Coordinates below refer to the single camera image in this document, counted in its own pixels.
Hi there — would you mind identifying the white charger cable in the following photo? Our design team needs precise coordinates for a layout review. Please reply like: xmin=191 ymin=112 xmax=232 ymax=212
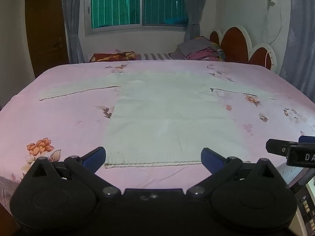
xmin=264 ymin=4 xmax=283 ymax=68

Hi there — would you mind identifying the bed with pink floral sheet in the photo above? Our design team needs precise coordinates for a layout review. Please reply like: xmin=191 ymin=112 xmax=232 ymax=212
xmin=0 ymin=60 xmax=315 ymax=213

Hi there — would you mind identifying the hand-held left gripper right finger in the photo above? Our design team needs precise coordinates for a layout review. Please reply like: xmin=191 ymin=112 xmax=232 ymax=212
xmin=186 ymin=147 xmax=287 ymax=198

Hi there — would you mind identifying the window with green blinds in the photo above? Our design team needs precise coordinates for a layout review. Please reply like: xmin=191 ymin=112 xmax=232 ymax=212
xmin=84 ymin=0 xmax=189 ymax=37

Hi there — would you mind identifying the brown wooden door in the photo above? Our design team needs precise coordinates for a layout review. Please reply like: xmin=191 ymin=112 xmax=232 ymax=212
xmin=25 ymin=0 xmax=70 ymax=78

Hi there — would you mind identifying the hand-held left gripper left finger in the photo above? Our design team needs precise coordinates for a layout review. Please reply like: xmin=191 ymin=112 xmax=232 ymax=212
xmin=25 ymin=147 xmax=121 ymax=198

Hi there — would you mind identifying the striped blanket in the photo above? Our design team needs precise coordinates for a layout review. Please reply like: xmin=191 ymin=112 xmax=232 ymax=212
xmin=134 ymin=52 xmax=173 ymax=61

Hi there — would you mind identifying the pale blue patterned curtain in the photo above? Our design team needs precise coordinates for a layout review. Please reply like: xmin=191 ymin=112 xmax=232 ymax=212
xmin=278 ymin=0 xmax=315 ymax=97

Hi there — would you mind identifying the red patterned pillow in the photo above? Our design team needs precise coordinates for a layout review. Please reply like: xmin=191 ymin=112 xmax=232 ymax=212
xmin=89 ymin=51 xmax=136 ymax=63

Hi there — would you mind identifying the white knit sweater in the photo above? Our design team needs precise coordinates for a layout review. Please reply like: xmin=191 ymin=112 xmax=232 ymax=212
xmin=39 ymin=71 xmax=276 ymax=169

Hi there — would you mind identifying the red and white headboard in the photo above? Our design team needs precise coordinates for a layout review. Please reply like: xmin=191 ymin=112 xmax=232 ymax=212
xmin=209 ymin=25 xmax=278 ymax=73

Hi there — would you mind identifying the pile of folded clothes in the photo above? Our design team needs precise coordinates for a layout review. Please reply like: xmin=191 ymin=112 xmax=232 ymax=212
xmin=169 ymin=36 xmax=226 ymax=62

